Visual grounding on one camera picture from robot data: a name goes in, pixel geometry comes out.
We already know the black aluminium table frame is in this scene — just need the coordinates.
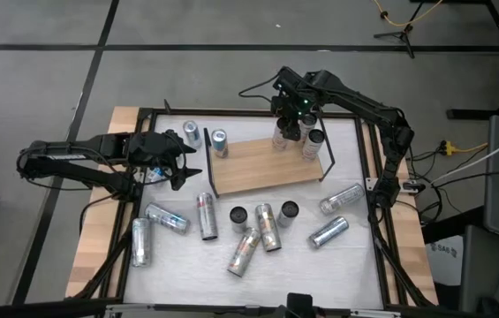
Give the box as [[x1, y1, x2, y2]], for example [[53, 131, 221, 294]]
[[65, 104, 438, 318]]

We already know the black cable bundle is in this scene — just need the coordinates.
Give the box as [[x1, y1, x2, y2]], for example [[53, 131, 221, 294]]
[[401, 145, 453, 231]]

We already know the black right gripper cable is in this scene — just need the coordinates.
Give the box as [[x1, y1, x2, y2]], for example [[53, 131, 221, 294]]
[[238, 72, 284, 105]]

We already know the silver can with red print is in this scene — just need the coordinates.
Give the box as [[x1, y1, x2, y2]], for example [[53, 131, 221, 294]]
[[131, 216, 152, 269]]

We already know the Celsius Tropical Vibe can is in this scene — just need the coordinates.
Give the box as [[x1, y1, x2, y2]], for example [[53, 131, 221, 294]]
[[229, 205, 249, 235], [254, 202, 283, 254], [319, 183, 366, 217], [196, 192, 219, 242], [226, 226, 262, 278]]

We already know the Celsius can with blue base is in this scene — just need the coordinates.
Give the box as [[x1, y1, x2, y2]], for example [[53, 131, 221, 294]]
[[276, 200, 300, 230]]

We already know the wooden tray board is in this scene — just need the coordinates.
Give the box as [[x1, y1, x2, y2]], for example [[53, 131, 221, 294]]
[[203, 125, 336, 199]]

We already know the black desk frame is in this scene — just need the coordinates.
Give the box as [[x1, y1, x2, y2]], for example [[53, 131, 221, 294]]
[[445, 0, 499, 121]]

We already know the black tripod stand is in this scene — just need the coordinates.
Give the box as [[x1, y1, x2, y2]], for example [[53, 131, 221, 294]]
[[372, 0, 429, 60]]

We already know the white cable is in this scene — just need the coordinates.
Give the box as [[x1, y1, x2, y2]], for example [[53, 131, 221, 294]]
[[429, 126, 499, 186]]

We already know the white table mat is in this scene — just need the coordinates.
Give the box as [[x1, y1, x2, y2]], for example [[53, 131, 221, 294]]
[[123, 115, 385, 310]]

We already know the small black box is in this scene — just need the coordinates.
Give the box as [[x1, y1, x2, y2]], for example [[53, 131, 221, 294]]
[[284, 291, 317, 318]]

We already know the Celsius Peach Vibe can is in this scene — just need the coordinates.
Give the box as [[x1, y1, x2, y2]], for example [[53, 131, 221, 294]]
[[301, 128, 326, 163], [298, 112, 319, 143], [271, 127, 290, 152]]

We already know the yellow floor cable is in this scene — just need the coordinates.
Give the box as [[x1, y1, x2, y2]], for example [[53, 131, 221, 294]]
[[372, 0, 444, 27]]

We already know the blue silver Red Bull can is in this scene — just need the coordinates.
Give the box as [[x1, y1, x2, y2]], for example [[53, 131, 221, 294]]
[[182, 119, 203, 149], [210, 128, 230, 159], [144, 201, 192, 236], [307, 216, 350, 250], [146, 166, 171, 185]]

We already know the black power cable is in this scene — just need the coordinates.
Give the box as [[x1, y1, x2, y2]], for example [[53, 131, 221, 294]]
[[79, 193, 120, 235]]

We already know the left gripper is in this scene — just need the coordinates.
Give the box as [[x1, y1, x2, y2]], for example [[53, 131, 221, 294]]
[[128, 129, 203, 192]]

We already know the white printed bag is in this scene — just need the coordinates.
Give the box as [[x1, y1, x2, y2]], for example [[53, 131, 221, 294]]
[[425, 236, 465, 287]]

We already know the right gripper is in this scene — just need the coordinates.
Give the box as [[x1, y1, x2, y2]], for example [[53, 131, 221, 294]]
[[270, 65, 321, 142]]

